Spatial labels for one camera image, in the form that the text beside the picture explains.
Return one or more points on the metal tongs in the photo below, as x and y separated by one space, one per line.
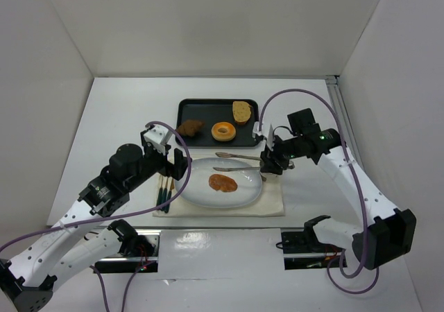
231 163

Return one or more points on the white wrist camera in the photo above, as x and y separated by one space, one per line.
265 133
158 137

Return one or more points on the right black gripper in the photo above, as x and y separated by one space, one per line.
271 161

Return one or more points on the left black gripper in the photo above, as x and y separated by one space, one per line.
177 164

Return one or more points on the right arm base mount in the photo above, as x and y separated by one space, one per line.
303 251

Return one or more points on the gold knife green handle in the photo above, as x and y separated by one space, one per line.
169 195

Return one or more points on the gold spoon green handle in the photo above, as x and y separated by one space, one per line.
160 191

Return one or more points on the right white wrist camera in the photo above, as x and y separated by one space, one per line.
265 133

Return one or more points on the ring donut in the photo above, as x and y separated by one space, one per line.
223 131

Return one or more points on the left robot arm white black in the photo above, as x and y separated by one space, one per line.
31 278

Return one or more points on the beige cloth placemat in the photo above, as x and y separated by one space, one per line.
268 204

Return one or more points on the brown croissant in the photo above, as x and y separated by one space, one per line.
190 128

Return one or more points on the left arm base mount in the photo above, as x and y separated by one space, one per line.
137 249

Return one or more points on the light blue oval plate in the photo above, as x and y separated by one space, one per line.
198 192

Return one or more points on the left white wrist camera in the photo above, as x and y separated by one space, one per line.
158 137

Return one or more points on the black rectangular tray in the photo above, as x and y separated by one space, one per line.
211 111

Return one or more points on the toast bread slice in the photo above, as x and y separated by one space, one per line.
242 112

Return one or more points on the gold fork green handle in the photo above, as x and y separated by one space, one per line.
165 192

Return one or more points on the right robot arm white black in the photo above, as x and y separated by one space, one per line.
386 231

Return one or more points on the orange glazed pastry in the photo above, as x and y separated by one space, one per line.
222 183

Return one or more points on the metal cup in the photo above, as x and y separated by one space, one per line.
269 178

